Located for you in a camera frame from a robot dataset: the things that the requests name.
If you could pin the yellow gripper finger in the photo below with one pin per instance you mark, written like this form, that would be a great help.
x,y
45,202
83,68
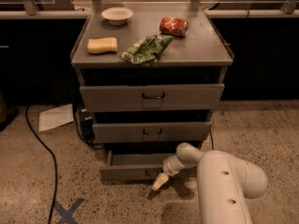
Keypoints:
x,y
161,179

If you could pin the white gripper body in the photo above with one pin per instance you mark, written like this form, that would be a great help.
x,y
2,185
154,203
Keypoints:
x,y
170,167

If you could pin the grey bottom drawer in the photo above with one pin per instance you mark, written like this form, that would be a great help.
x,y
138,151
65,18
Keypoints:
x,y
132,166

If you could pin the grey drawer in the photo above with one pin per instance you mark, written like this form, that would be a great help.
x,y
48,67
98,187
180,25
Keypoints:
x,y
151,132
132,166
151,97

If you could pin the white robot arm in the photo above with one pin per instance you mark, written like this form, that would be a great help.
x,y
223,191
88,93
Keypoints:
x,y
224,183

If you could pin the grey middle drawer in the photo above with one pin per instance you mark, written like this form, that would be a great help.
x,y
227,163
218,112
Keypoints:
x,y
151,132

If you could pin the grey top drawer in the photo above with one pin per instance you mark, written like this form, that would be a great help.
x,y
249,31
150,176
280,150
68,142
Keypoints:
x,y
151,97

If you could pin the grey drawer cabinet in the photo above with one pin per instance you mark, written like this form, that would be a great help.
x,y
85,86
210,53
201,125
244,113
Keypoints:
x,y
198,58

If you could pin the blue power box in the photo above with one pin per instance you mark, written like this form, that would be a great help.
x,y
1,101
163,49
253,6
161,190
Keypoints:
x,y
85,123

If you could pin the blue tape cross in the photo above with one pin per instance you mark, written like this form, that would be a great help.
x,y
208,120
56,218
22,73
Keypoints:
x,y
66,215

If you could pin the white paper sheet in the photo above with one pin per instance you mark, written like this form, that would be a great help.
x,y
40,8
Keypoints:
x,y
55,117

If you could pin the green chip bag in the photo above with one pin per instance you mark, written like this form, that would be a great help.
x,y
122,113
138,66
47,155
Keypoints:
x,y
148,50

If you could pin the crushed red can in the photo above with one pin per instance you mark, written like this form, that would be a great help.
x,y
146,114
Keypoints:
x,y
174,26

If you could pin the yellow sponge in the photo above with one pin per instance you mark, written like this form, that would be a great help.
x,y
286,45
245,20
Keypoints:
x,y
102,45

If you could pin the white bowl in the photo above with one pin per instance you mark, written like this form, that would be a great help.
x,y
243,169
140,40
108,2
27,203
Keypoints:
x,y
117,15

